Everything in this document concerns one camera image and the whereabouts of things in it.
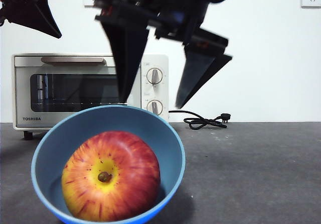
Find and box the glass oven door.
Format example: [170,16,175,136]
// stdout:
[14,56,142,130]

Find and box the blue bowl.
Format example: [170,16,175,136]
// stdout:
[31,104,187,224]

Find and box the red yellow apple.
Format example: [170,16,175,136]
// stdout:
[61,130,161,222]

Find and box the beige temperature oven knob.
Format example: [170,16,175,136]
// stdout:
[146,67,164,86]

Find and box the white Toshiba toaster oven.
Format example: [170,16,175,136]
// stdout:
[12,54,170,141]

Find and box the beige timer oven knob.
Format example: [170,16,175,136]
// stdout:
[146,99,164,117]

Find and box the black power cable with plug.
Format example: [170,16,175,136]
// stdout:
[168,110,231,131]

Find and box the metal wire oven rack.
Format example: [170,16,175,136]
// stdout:
[37,102,120,106]

